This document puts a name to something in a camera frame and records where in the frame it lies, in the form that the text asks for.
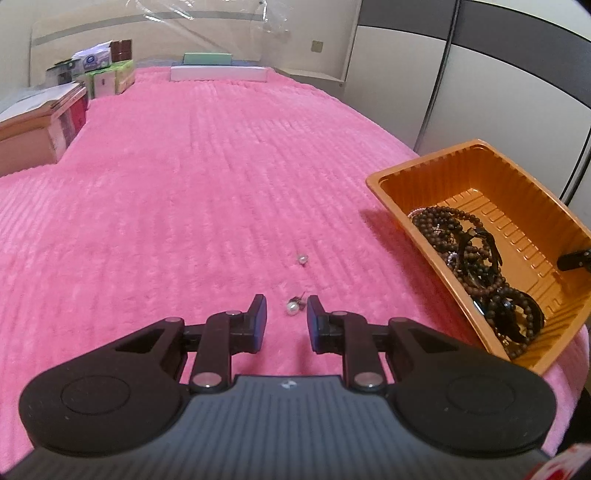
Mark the beige nightstand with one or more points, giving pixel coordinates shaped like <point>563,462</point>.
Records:
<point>314,76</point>

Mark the white tissue pack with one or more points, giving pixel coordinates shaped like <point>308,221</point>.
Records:
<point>94,57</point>

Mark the green tissue pack bundle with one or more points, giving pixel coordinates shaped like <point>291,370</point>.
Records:
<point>113,81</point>

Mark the pearl stud earring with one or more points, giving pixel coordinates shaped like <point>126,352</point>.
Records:
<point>302,260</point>
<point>292,307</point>

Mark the white and grey wardrobe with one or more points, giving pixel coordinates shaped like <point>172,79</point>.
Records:
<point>485,69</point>

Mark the wall socket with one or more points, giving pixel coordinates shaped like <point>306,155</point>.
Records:
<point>316,46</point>

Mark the brown box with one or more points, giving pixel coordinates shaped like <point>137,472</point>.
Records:
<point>121,50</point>

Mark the flat green box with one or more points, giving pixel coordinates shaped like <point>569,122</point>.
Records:
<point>207,58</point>

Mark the long white box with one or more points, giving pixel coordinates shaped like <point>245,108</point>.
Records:
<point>217,74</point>

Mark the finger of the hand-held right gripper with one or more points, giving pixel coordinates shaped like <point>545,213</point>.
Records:
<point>572,261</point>

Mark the dark glass container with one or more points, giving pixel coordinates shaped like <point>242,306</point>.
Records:
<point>64,73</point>

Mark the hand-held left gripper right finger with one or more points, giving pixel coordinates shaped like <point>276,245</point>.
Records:
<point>311,323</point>

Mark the orange plastic tray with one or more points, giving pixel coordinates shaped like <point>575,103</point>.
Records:
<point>415,258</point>

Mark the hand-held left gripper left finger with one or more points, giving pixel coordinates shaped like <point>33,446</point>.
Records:
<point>261,318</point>

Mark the pink ribbed blanket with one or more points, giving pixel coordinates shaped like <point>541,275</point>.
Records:
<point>184,184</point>

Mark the red and white clothing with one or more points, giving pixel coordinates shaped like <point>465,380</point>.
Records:
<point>568,466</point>

